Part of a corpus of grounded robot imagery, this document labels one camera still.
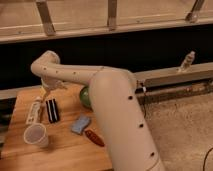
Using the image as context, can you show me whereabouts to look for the right metal bracket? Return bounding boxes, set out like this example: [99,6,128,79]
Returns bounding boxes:
[185,0,205,23]

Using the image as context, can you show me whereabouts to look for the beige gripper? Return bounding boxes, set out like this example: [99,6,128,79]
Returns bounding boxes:
[41,78,66,94]

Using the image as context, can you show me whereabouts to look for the dark red oblong object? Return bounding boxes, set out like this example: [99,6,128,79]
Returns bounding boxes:
[85,130,105,147]

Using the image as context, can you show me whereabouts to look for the white tube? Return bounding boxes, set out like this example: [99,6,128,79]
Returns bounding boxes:
[26,96,43,125]

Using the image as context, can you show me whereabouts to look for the wooden board table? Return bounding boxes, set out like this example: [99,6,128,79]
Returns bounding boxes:
[0,84,112,171]

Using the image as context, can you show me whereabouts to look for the blue sponge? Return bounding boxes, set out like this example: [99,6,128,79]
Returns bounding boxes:
[71,115,91,135]

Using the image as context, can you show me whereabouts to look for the small white figurine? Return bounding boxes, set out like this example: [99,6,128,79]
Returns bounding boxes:
[178,51,195,73]

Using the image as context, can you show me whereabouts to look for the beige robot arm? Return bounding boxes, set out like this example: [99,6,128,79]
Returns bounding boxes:
[31,51,166,171]

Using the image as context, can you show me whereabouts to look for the middle metal bracket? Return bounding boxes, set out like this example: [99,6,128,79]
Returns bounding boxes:
[107,0,117,30]

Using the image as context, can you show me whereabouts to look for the black white striped eraser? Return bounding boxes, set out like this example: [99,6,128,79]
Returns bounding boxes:
[46,99,60,123]

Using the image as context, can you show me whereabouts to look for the green bowl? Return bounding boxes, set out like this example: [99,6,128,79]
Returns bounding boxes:
[79,86,91,108]

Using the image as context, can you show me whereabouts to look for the left metal bracket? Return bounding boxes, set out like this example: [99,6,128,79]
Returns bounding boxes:
[36,0,55,36]

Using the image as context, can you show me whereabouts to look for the metal bracket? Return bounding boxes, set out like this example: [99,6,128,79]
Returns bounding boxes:
[107,0,117,30]
[36,0,55,36]
[185,0,205,23]

